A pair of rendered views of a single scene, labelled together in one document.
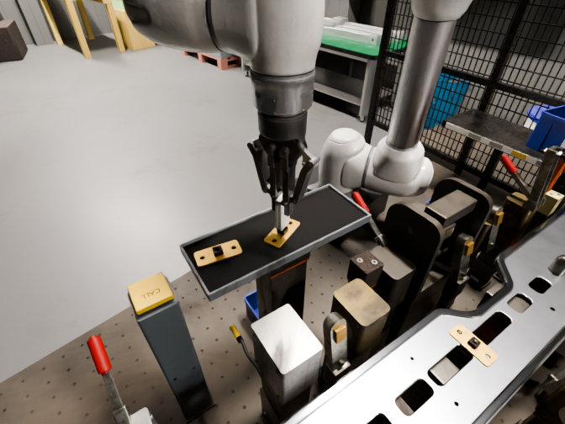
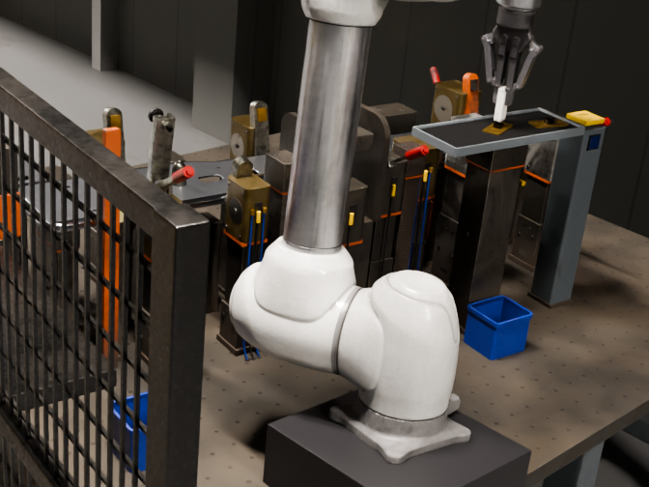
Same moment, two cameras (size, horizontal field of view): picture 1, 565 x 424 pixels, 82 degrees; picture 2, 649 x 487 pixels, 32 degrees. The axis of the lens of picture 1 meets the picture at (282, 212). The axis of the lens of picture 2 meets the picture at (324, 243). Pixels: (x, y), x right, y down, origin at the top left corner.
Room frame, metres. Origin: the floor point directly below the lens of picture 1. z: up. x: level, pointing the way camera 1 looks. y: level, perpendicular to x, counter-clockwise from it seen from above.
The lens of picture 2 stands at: (2.69, -0.49, 1.89)
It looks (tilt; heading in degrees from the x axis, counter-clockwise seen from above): 25 degrees down; 176
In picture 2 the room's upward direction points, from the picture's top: 6 degrees clockwise
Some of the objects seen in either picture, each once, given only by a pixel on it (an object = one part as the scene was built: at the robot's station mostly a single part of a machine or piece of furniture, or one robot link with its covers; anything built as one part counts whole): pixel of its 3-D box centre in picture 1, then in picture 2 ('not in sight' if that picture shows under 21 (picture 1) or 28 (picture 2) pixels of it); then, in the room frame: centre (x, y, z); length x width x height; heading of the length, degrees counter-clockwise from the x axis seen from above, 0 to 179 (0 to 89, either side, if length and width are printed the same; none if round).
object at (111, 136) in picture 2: (528, 217); (110, 254); (0.77, -0.76, 0.95); 0.03 x 0.01 x 0.50; 123
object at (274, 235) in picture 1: (282, 230); (498, 126); (0.48, 0.00, 1.17); 0.08 x 0.04 x 0.01; 148
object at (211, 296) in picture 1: (280, 232); (499, 130); (0.48, 0.00, 1.16); 0.37 x 0.14 x 0.02; 123
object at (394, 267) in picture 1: (370, 307); (377, 241); (0.49, -0.22, 0.89); 0.12 x 0.07 x 0.38; 33
